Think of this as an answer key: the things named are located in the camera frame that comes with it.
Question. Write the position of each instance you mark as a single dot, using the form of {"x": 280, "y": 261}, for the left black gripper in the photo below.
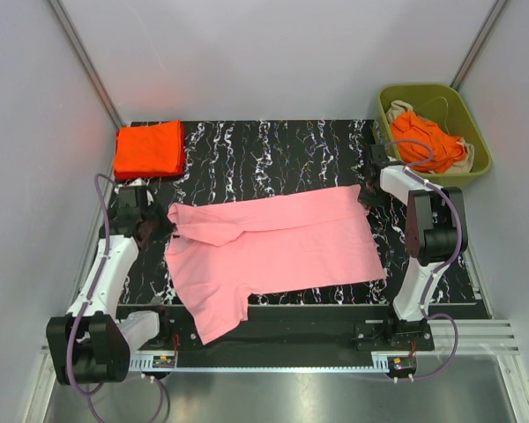
{"x": 167, "y": 226}

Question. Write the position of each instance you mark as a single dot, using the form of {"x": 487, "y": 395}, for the left small circuit board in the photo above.
{"x": 164, "y": 361}

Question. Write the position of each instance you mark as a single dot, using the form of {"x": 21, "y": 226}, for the pink t shirt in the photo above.
{"x": 221, "y": 254}

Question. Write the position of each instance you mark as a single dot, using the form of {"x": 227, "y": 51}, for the small circuit board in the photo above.
{"x": 164, "y": 361}
{"x": 402, "y": 363}

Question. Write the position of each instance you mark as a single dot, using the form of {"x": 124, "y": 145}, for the beige t shirt in bin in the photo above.
{"x": 399, "y": 108}

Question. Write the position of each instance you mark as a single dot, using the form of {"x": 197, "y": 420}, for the orange t shirt in bin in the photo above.
{"x": 436, "y": 145}

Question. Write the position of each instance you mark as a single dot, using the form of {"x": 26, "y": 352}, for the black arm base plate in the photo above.
{"x": 366, "y": 327}

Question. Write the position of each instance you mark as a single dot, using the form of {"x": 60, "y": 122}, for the aluminium rail frame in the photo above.
{"x": 462, "y": 338}

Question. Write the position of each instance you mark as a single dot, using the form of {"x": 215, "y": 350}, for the folded orange t shirt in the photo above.
{"x": 150, "y": 151}

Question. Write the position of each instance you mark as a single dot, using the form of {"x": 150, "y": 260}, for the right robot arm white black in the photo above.
{"x": 435, "y": 231}

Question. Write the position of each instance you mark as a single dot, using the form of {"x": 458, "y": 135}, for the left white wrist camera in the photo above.
{"x": 137, "y": 183}

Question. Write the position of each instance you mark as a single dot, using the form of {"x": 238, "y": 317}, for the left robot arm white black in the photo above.
{"x": 88, "y": 344}

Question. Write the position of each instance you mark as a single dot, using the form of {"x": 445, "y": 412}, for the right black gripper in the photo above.
{"x": 368, "y": 202}

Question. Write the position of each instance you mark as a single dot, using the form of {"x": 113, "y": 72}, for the right small circuit board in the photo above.
{"x": 402, "y": 363}

